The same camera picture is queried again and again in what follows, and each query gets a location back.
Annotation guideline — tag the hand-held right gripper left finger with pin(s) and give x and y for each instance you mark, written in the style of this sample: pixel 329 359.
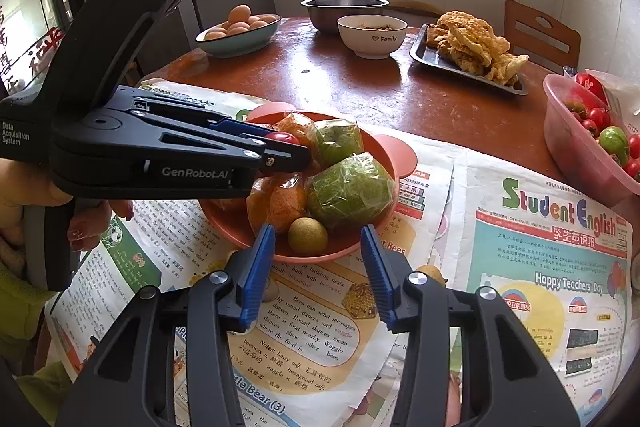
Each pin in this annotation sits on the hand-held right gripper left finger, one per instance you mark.
pixel 257 272

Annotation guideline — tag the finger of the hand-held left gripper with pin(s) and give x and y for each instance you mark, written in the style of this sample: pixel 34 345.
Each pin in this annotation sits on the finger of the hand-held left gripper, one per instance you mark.
pixel 230 125
pixel 280 157

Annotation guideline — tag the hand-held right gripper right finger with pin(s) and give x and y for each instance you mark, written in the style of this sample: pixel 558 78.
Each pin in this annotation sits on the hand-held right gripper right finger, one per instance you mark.
pixel 377 272

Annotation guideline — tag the red tomato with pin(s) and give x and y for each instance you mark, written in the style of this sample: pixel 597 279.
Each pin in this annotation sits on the red tomato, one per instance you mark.
pixel 282 138

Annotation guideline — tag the brown longan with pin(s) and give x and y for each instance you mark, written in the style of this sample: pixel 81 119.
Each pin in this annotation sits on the brown longan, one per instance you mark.
pixel 431 274
pixel 308 236

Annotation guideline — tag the plastic-wrapped green orange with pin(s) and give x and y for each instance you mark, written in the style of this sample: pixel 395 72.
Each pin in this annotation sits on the plastic-wrapped green orange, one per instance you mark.
pixel 337 142
pixel 350 192

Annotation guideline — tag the pink eared plastic plate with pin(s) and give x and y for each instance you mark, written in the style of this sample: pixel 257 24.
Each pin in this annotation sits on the pink eared plastic plate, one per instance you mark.
pixel 397 154

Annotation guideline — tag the person's left forearm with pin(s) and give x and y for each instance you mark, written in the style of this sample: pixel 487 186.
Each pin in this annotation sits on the person's left forearm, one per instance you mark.
pixel 20 302

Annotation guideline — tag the person's left hand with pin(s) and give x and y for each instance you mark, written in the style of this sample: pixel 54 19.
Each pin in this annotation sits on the person's left hand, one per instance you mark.
pixel 90 227

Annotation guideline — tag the newspaper with panda picture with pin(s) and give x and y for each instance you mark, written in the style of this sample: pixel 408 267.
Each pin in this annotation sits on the newspaper with panda picture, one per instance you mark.
pixel 310 307

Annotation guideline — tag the teal oval ceramic bowl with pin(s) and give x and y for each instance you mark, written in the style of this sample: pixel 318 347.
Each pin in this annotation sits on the teal oval ceramic bowl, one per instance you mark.
pixel 240 44

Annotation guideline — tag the newspaper with soccer ball picture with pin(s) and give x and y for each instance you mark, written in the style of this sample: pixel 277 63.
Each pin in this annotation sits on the newspaper with soccer ball picture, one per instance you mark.
pixel 165 227

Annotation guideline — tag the glass door with red characters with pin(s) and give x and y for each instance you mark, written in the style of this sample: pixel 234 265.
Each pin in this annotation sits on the glass door with red characters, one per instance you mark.
pixel 30 47

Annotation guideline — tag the pile of brown eggs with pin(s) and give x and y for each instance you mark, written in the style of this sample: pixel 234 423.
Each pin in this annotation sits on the pile of brown eggs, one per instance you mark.
pixel 239 14

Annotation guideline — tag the stainless steel basin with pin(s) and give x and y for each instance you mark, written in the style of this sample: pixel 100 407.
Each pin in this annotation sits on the stainless steel basin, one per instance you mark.
pixel 325 19

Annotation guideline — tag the white ceramic bowl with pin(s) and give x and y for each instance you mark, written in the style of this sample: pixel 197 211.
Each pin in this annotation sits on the white ceramic bowl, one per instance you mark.
pixel 370 44

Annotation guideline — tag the newspaper with yellow circle print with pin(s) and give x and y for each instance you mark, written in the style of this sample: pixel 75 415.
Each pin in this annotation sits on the newspaper with yellow circle print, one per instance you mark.
pixel 550 257

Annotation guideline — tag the dark metal tray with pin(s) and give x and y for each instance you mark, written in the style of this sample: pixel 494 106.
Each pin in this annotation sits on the dark metal tray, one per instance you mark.
pixel 425 57

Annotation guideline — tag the pile of fried food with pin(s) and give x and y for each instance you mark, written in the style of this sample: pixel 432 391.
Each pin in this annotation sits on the pile of fried food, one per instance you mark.
pixel 470 42

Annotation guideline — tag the pink plastic container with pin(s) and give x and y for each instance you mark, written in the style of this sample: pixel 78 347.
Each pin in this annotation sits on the pink plastic container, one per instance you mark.
pixel 575 157

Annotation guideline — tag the green tomato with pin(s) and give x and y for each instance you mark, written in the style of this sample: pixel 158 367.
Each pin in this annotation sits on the green tomato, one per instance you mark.
pixel 614 144

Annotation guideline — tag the pile of small red tomatoes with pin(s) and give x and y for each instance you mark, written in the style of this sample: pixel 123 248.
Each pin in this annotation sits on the pile of small red tomatoes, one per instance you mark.
pixel 597 117

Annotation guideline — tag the wooden chair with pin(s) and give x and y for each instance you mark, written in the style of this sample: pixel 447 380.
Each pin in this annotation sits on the wooden chair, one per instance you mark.
pixel 560 42

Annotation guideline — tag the clear plastic bag red print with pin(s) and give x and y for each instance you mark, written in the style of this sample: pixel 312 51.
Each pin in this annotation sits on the clear plastic bag red print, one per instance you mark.
pixel 622 92

